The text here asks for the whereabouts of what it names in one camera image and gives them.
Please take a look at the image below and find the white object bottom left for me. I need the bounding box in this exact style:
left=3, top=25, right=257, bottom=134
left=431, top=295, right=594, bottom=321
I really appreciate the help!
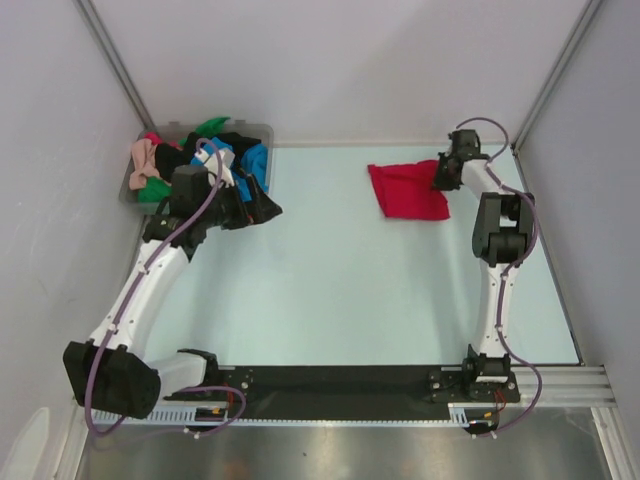
left=1, top=407, right=50, bottom=480

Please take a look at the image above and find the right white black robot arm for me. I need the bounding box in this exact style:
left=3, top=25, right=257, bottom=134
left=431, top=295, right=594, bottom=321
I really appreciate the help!
left=433, top=127, right=538, bottom=402

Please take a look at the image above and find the green t shirt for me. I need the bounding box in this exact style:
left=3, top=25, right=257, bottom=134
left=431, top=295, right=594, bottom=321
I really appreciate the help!
left=129, top=116, right=229, bottom=204

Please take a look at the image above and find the white slotted cable duct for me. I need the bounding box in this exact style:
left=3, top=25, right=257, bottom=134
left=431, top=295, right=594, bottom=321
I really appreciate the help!
left=123, top=404, right=495, bottom=428

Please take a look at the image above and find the beige pink t shirt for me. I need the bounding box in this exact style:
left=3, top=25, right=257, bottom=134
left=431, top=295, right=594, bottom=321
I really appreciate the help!
left=129, top=138, right=161, bottom=191

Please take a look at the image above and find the aluminium rail frame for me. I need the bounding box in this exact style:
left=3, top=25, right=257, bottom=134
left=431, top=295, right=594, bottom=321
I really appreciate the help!
left=71, top=363, right=617, bottom=407

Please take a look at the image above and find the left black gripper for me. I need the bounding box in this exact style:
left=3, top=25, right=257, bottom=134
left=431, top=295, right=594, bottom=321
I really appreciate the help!
left=197, top=174, right=281, bottom=231

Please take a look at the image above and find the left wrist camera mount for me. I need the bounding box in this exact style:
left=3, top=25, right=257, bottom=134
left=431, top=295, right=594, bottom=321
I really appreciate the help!
left=190, top=145, right=235, bottom=188

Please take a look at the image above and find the red t shirt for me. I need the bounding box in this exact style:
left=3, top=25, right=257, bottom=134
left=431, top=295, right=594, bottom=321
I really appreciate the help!
left=367, top=160, right=450, bottom=222

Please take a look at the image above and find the blue t shirt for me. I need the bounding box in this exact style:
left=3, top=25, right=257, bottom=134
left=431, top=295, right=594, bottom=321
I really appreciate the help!
left=212, top=132, right=268, bottom=193

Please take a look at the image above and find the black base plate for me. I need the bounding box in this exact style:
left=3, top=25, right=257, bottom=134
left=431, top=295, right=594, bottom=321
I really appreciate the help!
left=203, top=365, right=520, bottom=422

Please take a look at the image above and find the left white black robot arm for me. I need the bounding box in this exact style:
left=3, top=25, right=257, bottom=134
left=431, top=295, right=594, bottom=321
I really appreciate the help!
left=63, top=165, right=283, bottom=419

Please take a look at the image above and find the black t shirt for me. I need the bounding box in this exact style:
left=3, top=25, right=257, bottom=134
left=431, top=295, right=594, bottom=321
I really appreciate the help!
left=155, top=131, right=245, bottom=182

